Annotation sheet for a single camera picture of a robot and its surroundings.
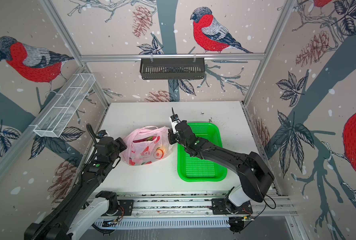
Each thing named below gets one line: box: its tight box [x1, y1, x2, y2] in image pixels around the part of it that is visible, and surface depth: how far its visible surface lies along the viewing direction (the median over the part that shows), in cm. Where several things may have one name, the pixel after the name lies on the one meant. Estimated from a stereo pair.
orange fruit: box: [159, 144, 168, 157], surface depth 90 cm
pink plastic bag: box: [119, 125, 173, 166], surface depth 83 cm
